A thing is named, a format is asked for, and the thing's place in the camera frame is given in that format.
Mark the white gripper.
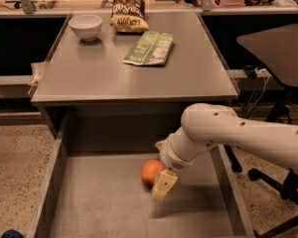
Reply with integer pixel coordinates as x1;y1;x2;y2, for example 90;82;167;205
151;133;193;200

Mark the orange fruit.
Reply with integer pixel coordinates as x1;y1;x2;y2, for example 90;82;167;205
141;159;164;185

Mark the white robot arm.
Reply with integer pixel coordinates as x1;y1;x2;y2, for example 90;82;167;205
151;103;298;199

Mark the open grey top drawer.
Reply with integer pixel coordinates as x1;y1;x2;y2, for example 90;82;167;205
28;111;255;238

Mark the grey counter cabinet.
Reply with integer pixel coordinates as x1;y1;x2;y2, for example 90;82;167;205
30;10;239;139

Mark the green snack bag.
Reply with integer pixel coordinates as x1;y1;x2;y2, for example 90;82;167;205
123;31;175;66

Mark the black office chair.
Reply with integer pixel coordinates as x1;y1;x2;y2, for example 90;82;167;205
248;169;298;238

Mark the brown and yellow chip bag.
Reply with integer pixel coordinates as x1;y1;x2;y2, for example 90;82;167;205
110;0;149;33

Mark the white ceramic bowl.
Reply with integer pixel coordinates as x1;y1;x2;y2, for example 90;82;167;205
69;14;102;42

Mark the dark round side table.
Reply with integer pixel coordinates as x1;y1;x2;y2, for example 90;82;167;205
236;24;298;122

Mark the blue ball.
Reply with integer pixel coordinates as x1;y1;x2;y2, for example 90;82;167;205
1;229;24;238

